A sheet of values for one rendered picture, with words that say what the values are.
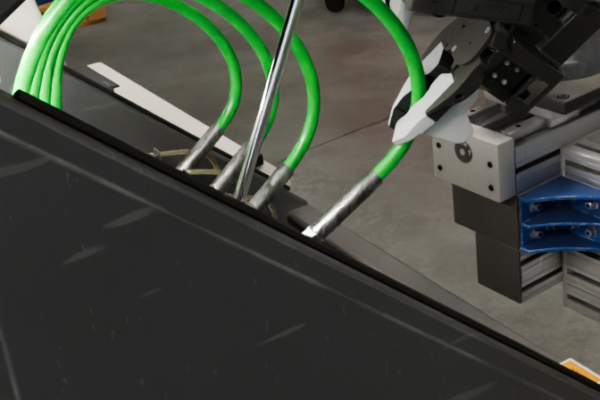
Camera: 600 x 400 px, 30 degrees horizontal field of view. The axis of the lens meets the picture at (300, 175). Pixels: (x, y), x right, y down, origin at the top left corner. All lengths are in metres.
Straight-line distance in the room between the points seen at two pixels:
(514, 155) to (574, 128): 0.12
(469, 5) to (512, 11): 0.04
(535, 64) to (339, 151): 3.05
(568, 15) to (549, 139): 0.63
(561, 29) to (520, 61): 0.05
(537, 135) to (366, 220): 1.96
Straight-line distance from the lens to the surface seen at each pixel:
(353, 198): 1.04
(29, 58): 0.95
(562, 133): 1.64
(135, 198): 0.63
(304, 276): 0.71
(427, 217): 3.51
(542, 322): 2.98
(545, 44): 1.01
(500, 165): 1.56
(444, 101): 0.99
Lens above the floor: 1.62
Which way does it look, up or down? 25 degrees down
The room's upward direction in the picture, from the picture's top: 7 degrees counter-clockwise
